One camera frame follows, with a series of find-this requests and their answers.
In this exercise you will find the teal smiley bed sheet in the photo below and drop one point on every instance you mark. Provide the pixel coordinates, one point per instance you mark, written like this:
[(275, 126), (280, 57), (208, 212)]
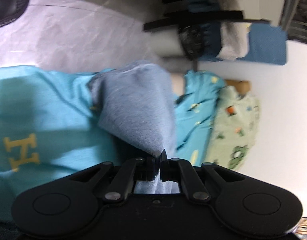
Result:
[(49, 127)]

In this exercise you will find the grey cloth on chair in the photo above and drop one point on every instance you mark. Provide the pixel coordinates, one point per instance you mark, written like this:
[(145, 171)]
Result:
[(234, 35)]

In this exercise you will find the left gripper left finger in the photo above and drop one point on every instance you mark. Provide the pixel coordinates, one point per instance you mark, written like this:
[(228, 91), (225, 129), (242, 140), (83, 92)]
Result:
[(120, 181)]

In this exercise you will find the green cartoon fleece blanket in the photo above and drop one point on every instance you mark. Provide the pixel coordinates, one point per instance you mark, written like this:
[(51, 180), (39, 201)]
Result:
[(235, 127)]

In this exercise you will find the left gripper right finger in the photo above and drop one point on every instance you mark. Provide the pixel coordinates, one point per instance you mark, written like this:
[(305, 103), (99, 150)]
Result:
[(184, 174)]

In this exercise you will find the white black-edged desk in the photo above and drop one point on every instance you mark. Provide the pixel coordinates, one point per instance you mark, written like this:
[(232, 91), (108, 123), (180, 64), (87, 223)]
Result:
[(275, 12)]

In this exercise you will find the black shoe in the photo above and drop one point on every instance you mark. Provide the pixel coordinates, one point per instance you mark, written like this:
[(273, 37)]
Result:
[(11, 10)]

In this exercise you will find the blue denim jeans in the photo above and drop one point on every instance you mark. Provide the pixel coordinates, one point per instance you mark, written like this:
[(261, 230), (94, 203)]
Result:
[(135, 104)]

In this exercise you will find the gold leaf framed picture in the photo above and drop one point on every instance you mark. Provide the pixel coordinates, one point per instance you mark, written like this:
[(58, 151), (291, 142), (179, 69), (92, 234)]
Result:
[(301, 230)]

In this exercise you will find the blue quilted chair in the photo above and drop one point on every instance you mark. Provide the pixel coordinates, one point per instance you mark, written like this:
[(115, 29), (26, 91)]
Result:
[(267, 44)]

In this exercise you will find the black-lined waste bin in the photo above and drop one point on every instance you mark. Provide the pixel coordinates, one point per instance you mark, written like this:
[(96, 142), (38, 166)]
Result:
[(192, 41)]

